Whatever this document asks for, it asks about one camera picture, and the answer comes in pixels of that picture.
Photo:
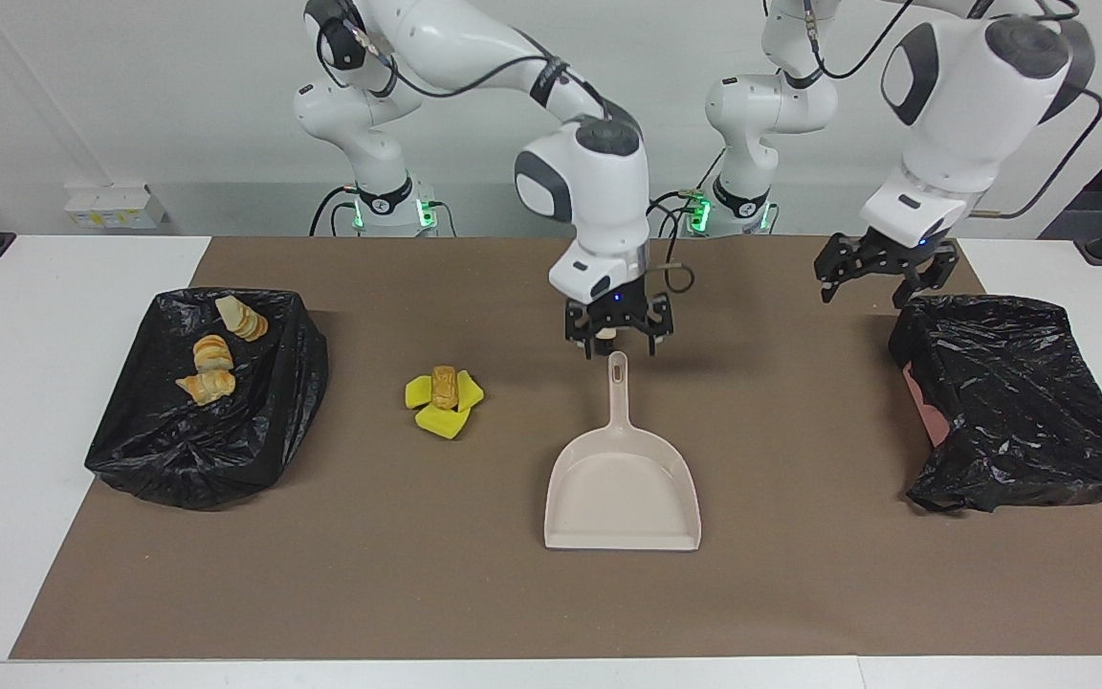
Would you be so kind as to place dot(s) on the brown toy bread loaf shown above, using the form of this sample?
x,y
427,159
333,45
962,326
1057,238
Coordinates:
x,y
444,388

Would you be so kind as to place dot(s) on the brown table mat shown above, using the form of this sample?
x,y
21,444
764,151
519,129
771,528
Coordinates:
x,y
551,593

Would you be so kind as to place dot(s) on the pink plastic bin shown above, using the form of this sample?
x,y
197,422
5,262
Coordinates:
x,y
924,407

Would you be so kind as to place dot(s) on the beige plastic dustpan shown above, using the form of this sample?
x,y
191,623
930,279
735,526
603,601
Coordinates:
x,y
623,488

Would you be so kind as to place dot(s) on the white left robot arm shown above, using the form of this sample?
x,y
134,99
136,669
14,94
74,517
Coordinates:
x,y
962,105

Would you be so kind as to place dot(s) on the black garbage bag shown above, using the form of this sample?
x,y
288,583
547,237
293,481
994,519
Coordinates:
x,y
1020,411

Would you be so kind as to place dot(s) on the white wall socket box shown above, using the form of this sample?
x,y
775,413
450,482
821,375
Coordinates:
x,y
111,206

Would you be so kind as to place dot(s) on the bin lined with black bag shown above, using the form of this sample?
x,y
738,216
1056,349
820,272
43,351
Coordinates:
x,y
207,450

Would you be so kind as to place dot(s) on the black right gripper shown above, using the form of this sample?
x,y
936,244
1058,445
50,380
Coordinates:
x,y
618,308

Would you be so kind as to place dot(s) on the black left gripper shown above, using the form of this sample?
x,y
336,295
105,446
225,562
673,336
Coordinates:
x,y
900,251

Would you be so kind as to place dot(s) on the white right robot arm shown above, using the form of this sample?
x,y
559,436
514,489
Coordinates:
x,y
608,220

